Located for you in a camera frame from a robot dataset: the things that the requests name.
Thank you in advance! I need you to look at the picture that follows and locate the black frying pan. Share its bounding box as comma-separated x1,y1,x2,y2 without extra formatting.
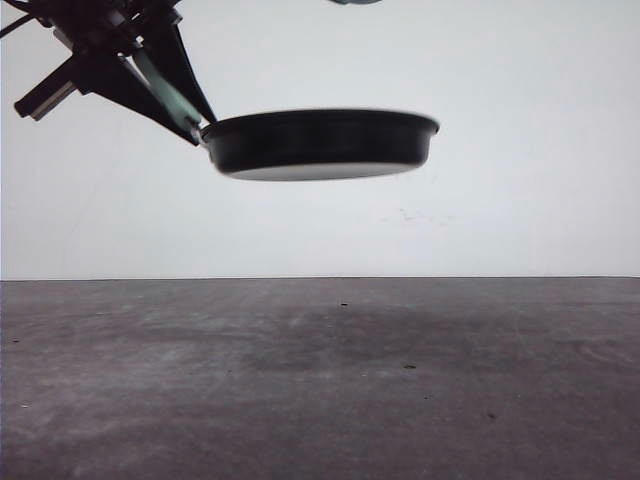
132,49,441,182

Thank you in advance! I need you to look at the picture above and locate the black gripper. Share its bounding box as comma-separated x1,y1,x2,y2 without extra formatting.
13,1,217,145

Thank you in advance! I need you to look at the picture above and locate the teal ribbed bowl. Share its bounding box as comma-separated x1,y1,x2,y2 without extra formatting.
331,0,381,5

